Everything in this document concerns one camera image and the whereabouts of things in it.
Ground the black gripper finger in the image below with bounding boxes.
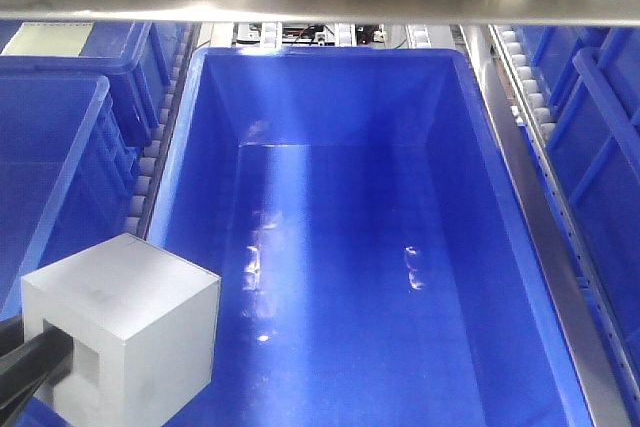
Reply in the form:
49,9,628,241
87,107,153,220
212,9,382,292
1,316,73,420

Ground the gray hollow cube base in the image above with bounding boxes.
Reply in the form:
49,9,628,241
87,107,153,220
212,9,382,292
21,234,221,426

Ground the blue bin left front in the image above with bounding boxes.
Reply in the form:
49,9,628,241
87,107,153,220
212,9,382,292
1,72,139,318

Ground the blue bin left rear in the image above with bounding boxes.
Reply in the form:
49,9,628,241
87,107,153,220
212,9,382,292
0,20,194,148

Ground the large blue target bin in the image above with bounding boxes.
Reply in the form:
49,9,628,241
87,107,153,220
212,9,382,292
148,48,592,426

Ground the blue bin right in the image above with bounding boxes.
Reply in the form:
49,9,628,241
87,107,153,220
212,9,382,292
513,26,639,406

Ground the white roller conveyor track left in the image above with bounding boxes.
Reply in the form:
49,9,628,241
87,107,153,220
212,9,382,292
125,23,200,239

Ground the white roller conveyor track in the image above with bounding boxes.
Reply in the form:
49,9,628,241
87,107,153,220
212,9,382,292
489,24,556,146
125,23,200,239

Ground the white roller conveyor track right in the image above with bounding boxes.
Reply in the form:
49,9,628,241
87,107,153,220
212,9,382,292
489,24,556,146

